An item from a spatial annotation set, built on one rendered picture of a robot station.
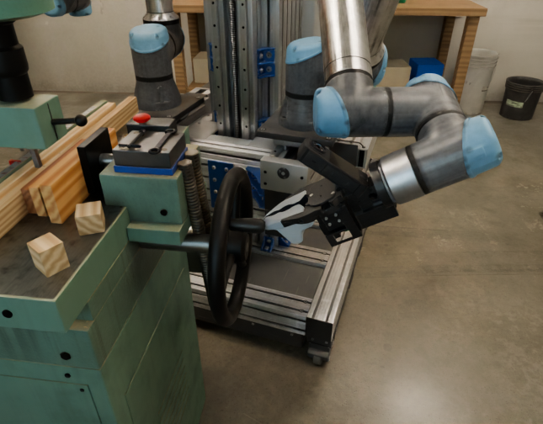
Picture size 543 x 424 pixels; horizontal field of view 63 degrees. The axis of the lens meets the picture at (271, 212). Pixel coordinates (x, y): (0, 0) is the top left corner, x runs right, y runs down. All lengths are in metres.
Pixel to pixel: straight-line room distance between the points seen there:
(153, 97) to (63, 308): 0.92
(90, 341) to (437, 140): 0.58
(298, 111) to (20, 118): 0.72
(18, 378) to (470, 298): 1.67
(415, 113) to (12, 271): 0.61
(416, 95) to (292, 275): 1.09
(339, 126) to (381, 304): 1.31
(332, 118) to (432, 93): 0.15
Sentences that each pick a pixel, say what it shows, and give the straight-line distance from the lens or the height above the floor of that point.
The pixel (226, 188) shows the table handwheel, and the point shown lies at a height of 0.95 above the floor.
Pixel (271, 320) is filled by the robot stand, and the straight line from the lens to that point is 1.55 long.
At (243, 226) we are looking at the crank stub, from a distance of 0.69.
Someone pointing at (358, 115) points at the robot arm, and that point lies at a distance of 0.67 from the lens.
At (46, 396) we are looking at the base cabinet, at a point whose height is 0.63.
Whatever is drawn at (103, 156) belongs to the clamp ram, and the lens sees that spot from 0.84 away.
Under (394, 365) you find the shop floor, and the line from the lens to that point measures 1.71.
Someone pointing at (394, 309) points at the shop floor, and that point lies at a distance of 1.90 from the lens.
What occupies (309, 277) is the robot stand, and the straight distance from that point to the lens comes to 1.66.
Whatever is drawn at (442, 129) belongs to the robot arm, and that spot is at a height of 1.07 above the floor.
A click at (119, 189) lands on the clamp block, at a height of 0.93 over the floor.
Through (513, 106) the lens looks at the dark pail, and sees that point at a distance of 4.08.
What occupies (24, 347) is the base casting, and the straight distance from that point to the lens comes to 0.82.
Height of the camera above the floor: 1.30
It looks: 33 degrees down
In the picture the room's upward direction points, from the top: straight up
